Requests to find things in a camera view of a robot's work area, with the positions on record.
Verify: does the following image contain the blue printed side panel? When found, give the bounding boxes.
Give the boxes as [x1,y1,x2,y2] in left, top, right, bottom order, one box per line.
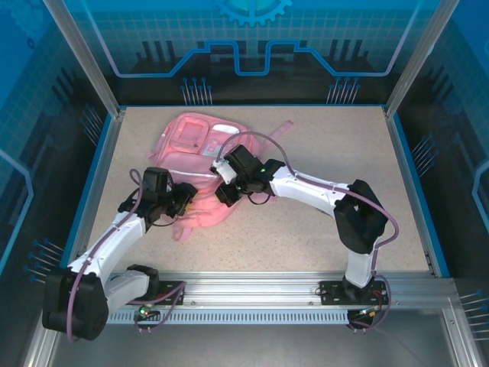
[0,0,118,367]
[389,0,489,367]

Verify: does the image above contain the pink backpack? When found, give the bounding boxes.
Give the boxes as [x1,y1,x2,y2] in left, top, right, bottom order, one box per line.
[144,112,295,242]

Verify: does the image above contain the blue printed rear panel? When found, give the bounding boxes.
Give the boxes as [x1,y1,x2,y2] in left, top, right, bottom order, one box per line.
[72,0,425,106]

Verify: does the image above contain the slotted grey cable duct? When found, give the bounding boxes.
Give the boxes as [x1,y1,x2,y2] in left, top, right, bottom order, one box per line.
[105,309,358,326]

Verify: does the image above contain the aluminium table side rail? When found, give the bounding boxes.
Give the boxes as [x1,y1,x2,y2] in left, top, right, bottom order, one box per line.
[72,108,128,271]
[383,106,439,278]

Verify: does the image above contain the aluminium frame post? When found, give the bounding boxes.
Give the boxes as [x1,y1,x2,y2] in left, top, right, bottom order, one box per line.
[383,0,456,119]
[41,0,128,119]

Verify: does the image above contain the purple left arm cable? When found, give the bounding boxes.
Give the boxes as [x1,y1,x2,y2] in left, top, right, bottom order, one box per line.
[66,167,187,344]

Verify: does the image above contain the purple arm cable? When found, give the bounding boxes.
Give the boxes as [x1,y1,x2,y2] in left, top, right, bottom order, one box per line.
[66,167,187,344]
[217,130,402,333]

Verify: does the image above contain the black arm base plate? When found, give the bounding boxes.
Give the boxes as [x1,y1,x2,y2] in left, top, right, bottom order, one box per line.
[318,280,387,307]
[147,280,187,307]

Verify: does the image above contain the cable connector with green light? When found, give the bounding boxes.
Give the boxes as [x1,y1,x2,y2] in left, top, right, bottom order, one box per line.
[138,301,160,321]
[357,305,384,319]

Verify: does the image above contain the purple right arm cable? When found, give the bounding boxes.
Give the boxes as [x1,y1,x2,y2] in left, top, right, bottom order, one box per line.
[217,130,402,333]

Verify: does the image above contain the aluminium cross beam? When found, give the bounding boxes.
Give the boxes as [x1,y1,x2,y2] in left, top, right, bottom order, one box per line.
[102,270,458,311]

